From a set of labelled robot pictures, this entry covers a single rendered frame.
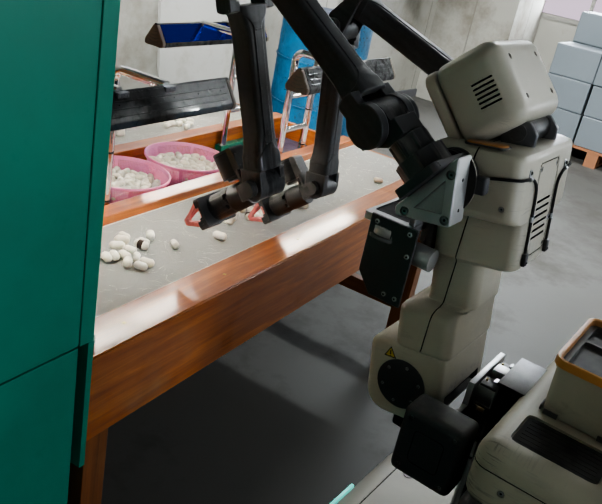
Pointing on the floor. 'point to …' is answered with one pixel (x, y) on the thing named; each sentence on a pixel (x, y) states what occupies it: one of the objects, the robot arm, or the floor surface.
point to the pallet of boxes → (598, 89)
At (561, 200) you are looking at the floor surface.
